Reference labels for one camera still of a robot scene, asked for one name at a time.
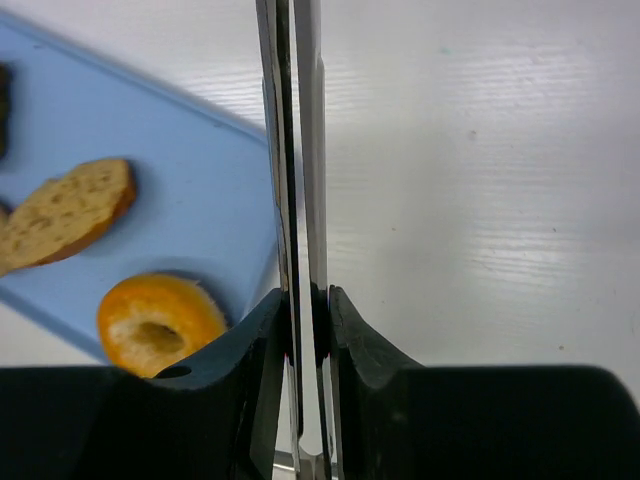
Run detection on sliced baguette bread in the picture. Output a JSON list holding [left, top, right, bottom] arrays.
[[1, 158, 137, 276]]

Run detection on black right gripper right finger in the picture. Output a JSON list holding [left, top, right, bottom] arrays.
[[329, 287, 639, 479]]

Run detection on orange bagel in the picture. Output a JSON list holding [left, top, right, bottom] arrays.
[[96, 273, 228, 378]]

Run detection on blue plastic tray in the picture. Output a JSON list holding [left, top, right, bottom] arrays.
[[1, 13, 276, 359]]

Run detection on dark chocolate croissant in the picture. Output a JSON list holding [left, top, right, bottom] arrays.
[[0, 63, 13, 159]]

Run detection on metal tongs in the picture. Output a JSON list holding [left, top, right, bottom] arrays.
[[256, 0, 337, 479]]

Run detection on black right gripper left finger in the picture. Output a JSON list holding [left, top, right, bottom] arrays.
[[1, 290, 286, 479]]

